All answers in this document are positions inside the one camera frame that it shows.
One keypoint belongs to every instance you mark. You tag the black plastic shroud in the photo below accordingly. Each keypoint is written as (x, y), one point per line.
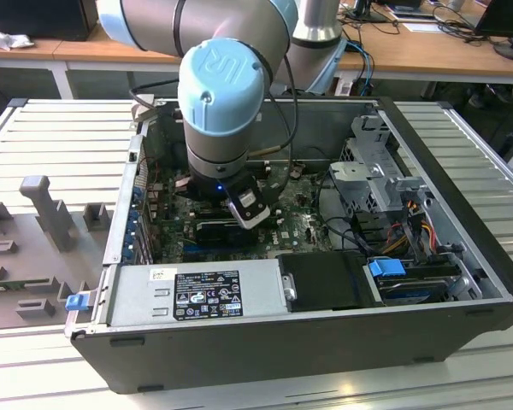
(329, 282)

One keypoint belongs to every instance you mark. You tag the black open PC case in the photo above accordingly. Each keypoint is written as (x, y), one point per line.
(239, 363)

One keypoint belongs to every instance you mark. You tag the grey parts rack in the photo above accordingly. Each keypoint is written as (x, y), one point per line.
(21, 260)

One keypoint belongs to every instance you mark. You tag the black monitor with stand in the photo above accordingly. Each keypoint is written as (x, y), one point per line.
(504, 17)

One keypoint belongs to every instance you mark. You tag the pale plastic case latch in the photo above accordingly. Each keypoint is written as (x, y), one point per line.
(142, 112)

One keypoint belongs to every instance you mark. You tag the white papers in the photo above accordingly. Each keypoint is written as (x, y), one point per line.
(419, 26)

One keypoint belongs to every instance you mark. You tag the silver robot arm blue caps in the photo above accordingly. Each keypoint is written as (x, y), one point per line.
(222, 85)

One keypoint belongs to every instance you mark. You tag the wooden desk white frame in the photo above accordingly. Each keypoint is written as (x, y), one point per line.
(47, 51)

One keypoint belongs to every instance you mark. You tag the black computer tower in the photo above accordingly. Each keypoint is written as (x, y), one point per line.
(38, 17)

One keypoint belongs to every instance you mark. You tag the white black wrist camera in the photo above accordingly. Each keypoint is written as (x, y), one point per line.
(250, 209)

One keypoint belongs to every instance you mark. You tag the green motherboard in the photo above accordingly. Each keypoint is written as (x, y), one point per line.
(290, 222)

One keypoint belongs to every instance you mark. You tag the hard disk blue carrier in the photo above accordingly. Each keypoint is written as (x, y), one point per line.
(387, 271)

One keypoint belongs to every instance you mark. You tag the black graphics card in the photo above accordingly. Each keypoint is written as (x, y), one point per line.
(214, 237)

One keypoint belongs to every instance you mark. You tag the blue case latch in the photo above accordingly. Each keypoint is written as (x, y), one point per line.
(76, 302)

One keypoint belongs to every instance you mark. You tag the silver power supply unit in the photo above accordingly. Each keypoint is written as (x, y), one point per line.
(128, 299)

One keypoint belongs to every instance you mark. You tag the crumpled white paper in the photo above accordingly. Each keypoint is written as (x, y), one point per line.
(8, 40)

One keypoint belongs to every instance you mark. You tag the metal drive cage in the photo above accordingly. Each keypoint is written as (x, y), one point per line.
(352, 173)

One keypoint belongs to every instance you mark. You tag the green RAM stick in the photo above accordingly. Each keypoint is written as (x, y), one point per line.
(0, 287)

